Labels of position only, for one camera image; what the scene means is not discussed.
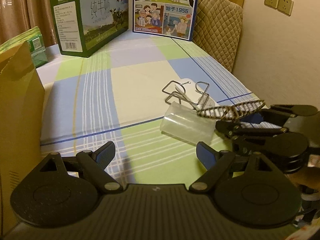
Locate blue milk carton box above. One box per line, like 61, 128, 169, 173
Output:
133, 0, 197, 41

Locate wall power sockets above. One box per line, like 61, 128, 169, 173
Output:
264, 0, 294, 16

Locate checkered bed sheet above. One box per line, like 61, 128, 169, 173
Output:
37, 31, 256, 185

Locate brown curtain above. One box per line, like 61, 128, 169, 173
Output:
0, 0, 57, 47

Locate clear plastic cup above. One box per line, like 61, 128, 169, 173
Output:
159, 102, 215, 144

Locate metal wire puzzle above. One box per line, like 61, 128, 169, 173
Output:
162, 79, 210, 111

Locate quilted tan cushion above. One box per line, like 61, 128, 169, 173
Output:
193, 0, 243, 72

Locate green packaged carton stack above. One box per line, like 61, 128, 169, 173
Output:
1, 26, 48, 68

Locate green milk carton box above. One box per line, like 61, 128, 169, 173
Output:
50, 0, 129, 57

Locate brown cardboard box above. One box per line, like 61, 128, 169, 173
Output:
0, 42, 44, 236

